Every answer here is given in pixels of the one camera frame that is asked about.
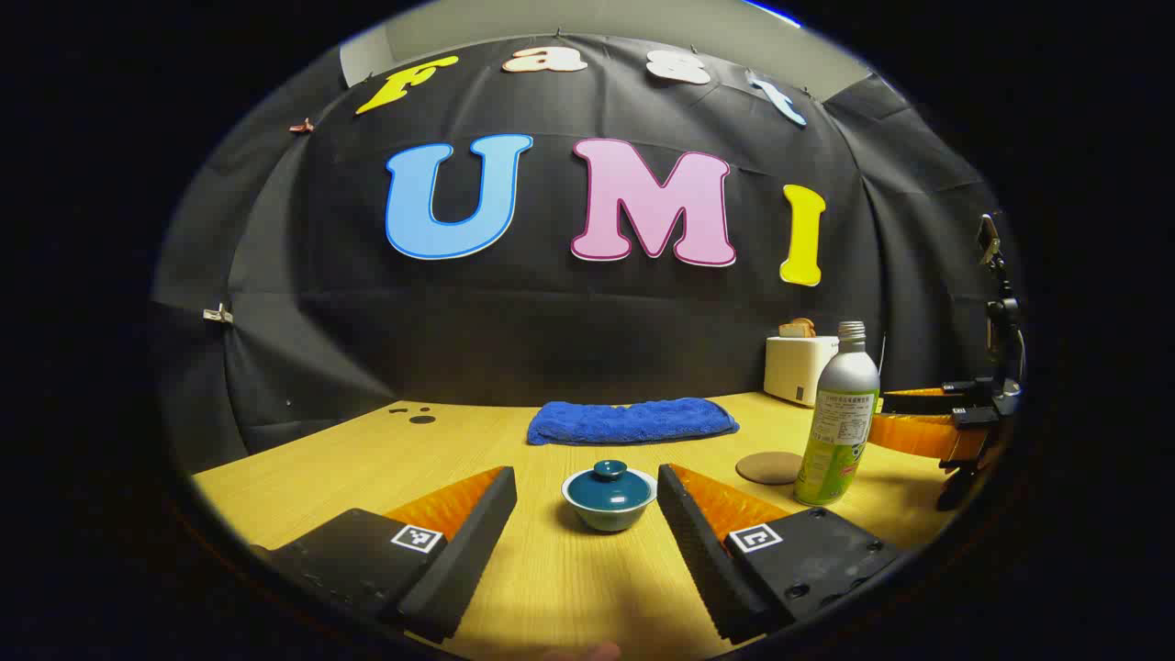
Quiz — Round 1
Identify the round brown coaster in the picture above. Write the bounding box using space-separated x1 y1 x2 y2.
735 451 805 486

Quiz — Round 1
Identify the blue towel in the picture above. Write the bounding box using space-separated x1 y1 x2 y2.
527 398 741 447

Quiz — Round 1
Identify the phone on black stand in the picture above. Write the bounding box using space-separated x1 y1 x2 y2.
976 213 1025 387

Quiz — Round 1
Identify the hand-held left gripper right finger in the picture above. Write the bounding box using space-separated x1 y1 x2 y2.
656 463 901 644

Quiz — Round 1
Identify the white toaster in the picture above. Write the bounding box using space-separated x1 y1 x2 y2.
764 335 841 408

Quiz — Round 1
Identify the silver and green water bottle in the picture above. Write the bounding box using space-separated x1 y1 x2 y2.
794 320 881 507

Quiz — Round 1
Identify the teal teacup with white rim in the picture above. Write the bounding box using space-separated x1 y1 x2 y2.
562 468 658 533

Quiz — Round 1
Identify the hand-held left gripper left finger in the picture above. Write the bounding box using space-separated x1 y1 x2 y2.
250 466 518 644

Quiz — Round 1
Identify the black backdrop cloth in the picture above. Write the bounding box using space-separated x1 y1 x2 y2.
151 35 1020 474

